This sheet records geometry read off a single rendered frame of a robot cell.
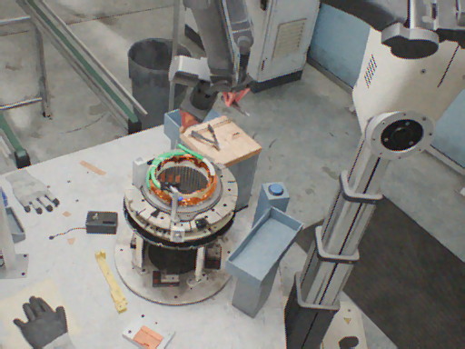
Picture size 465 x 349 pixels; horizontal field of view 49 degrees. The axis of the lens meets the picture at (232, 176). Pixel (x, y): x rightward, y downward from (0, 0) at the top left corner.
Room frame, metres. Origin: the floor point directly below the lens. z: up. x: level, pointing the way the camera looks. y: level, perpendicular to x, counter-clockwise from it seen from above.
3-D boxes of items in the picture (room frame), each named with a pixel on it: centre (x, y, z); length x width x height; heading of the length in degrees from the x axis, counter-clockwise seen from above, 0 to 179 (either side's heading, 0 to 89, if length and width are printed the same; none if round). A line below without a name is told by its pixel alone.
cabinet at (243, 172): (1.33, 0.06, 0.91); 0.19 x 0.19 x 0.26; 46
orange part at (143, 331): (0.73, 0.15, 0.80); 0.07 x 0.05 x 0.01; 68
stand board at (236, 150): (1.33, 0.06, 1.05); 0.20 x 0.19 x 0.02; 46
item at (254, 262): (0.93, -0.12, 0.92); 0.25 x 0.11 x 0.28; 155
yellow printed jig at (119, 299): (0.90, 0.31, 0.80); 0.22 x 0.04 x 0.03; 37
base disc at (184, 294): (1.05, 0.14, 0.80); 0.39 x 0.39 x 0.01
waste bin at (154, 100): (2.66, 0.54, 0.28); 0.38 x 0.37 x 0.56; 133
